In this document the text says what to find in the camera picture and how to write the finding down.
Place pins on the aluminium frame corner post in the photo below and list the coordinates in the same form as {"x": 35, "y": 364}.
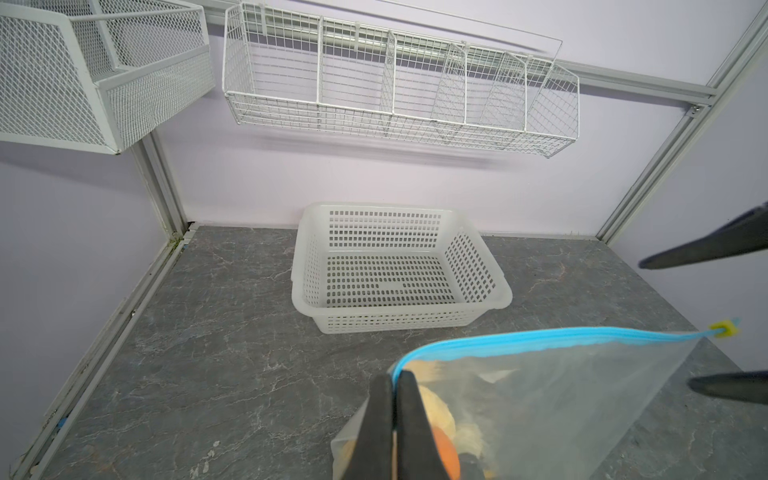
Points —
{"x": 729, "y": 76}

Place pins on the orange toy fruit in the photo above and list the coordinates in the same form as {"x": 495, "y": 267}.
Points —
{"x": 447, "y": 453}

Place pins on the beige toy garlic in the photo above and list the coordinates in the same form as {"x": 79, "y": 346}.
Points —
{"x": 437, "y": 411}

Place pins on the clear zip top bag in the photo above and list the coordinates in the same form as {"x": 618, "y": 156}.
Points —
{"x": 541, "y": 404}

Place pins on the white wire wall shelf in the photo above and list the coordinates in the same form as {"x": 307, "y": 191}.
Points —
{"x": 301, "y": 71}

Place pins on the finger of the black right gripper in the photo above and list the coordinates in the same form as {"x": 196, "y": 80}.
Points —
{"x": 748, "y": 387}
{"x": 744, "y": 235}

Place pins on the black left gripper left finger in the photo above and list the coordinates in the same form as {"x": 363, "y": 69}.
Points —
{"x": 372, "y": 456}

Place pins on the white mesh wall box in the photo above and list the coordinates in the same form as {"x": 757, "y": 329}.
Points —
{"x": 98, "y": 76}

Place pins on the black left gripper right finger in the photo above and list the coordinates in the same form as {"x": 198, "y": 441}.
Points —
{"x": 417, "y": 453}

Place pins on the white perforated plastic basket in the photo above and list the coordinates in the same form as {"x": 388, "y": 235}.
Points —
{"x": 369, "y": 267}

